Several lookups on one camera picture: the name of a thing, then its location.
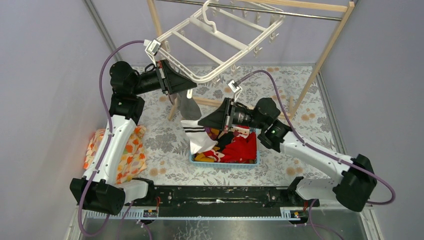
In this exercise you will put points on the metal hanging rod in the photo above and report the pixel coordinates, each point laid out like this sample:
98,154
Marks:
256,10

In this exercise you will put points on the plain dark grey sock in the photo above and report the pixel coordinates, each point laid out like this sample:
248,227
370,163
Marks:
188,107

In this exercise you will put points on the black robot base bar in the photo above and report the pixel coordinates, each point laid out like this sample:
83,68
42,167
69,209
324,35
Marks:
193,200

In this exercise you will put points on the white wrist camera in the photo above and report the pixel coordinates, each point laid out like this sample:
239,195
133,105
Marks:
236,89
152,47

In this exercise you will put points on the white sock black stripes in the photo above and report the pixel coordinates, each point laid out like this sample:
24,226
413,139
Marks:
199,140

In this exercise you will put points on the red white patterned sock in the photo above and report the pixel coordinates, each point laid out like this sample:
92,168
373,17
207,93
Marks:
210,156

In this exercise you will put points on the santa pattern white sock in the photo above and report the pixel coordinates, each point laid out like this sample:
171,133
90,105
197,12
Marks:
241,131

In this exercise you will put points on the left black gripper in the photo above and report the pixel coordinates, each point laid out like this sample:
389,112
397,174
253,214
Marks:
165,77

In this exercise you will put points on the red santa body sock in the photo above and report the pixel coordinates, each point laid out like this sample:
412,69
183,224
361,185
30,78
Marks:
241,150

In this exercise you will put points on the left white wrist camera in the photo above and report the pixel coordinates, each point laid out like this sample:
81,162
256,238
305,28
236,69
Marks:
152,47

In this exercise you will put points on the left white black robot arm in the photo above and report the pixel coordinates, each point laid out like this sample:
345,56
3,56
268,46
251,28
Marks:
97,189

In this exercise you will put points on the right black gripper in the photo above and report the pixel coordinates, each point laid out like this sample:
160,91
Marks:
219,119

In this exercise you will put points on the orange floral cloth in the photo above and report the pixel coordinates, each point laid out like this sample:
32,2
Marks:
133,159

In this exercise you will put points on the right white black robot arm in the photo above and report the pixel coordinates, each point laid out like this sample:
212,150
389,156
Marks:
351,181

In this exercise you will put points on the white plastic clip hanger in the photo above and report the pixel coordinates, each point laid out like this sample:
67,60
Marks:
199,20

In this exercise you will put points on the blue plastic sock basket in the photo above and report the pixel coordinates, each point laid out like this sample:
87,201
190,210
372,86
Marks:
223,139

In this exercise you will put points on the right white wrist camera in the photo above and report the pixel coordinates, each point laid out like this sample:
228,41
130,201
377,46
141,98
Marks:
236,89

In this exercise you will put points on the floral patterned table mat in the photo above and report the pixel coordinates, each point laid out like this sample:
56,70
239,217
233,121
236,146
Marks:
167,147

